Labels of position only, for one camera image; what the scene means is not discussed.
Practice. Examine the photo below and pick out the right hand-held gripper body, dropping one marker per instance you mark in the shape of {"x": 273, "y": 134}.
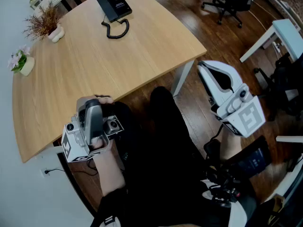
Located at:
{"x": 248, "y": 117}

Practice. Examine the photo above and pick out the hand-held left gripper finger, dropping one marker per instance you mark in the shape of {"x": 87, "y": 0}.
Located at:
{"x": 80, "y": 107}
{"x": 94, "y": 122}

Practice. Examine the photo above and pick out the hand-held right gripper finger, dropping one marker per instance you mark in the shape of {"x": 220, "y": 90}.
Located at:
{"x": 213, "y": 91}
{"x": 233, "y": 74}

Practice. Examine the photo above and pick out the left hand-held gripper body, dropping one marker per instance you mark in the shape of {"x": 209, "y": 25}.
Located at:
{"x": 75, "y": 148}

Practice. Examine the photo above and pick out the person's right forearm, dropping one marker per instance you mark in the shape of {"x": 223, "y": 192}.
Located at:
{"x": 230, "y": 148}

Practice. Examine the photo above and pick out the person's left forearm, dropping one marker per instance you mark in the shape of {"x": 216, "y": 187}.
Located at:
{"x": 110, "y": 174}

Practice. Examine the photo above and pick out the black phone base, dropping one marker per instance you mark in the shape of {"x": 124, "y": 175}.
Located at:
{"x": 119, "y": 2}

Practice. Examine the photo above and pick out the person's left hand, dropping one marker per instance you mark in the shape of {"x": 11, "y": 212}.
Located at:
{"x": 104, "y": 99}

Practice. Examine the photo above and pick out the white table leg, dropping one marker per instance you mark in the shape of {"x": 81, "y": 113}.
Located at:
{"x": 182, "y": 77}

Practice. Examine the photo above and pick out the black mesh office chair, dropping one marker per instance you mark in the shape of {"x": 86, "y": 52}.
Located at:
{"x": 286, "y": 86}

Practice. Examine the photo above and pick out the white power strip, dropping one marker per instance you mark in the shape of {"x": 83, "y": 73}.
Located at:
{"x": 277, "y": 46}

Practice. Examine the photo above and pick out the white side table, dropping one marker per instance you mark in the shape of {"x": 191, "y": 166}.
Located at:
{"x": 286, "y": 34}

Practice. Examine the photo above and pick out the pink flowers cream pot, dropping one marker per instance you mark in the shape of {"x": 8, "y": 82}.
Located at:
{"x": 27, "y": 66}

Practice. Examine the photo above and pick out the black office chair star base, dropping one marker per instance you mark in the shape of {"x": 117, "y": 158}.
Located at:
{"x": 227, "y": 6}

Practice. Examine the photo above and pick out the person's black clothed body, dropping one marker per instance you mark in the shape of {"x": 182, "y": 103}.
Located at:
{"x": 161, "y": 150}

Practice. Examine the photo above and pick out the dried brown plant white pot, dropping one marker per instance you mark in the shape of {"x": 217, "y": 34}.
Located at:
{"x": 47, "y": 20}

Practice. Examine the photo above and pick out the white cloth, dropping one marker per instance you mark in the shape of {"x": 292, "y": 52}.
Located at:
{"x": 239, "y": 215}

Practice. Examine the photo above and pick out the white wall socket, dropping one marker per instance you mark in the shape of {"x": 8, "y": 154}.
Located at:
{"x": 43, "y": 172}

